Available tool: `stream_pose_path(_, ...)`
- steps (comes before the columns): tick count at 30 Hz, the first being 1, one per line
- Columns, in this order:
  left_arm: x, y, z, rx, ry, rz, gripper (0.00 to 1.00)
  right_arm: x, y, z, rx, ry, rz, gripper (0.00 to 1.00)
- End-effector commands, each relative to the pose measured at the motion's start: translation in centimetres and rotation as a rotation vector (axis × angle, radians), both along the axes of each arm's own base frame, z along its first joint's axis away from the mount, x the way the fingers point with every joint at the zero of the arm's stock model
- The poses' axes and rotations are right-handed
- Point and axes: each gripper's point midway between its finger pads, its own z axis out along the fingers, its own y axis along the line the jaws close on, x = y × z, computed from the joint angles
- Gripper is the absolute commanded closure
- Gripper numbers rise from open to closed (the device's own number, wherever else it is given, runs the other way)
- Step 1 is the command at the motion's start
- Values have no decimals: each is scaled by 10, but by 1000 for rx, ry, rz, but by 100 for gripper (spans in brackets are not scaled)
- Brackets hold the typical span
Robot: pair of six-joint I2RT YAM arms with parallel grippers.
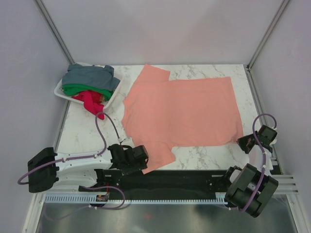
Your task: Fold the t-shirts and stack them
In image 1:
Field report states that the red t shirt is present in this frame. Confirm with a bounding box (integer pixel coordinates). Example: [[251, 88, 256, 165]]
[[72, 91, 104, 116]]

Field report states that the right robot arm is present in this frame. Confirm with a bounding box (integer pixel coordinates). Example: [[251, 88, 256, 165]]
[[222, 125, 278, 218]]

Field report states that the left aluminium frame post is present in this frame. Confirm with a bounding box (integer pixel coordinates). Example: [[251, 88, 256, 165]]
[[34, 0, 75, 65]]

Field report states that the grey blue t shirt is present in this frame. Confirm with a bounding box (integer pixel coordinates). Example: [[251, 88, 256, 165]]
[[62, 64, 120, 91]]

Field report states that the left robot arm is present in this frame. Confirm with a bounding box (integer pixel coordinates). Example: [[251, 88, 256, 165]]
[[26, 144, 149, 193]]

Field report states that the green t shirt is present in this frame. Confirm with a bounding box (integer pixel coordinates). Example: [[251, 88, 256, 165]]
[[61, 84, 114, 98]]

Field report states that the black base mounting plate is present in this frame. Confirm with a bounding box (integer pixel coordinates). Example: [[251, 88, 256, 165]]
[[78, 169, 252, 201]]

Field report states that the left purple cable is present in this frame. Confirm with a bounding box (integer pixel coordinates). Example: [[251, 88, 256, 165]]
[[18, 112, 127, 220]]

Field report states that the aluminium frame post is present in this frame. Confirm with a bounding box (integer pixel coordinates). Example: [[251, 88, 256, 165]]
[[34, 0, 75, 65], [245, 0, 291, 71]]

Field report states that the salmon pink t shirt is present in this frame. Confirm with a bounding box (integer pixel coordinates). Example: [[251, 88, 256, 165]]
[[122, 65, 243, 173]]

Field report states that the right aluminium frame post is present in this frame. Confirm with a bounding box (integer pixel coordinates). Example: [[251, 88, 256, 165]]
[[245, 0, 291, 71]]

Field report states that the white slotted cable duct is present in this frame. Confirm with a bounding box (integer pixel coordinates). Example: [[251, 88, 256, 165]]
[[44, 193, 227, 205]]

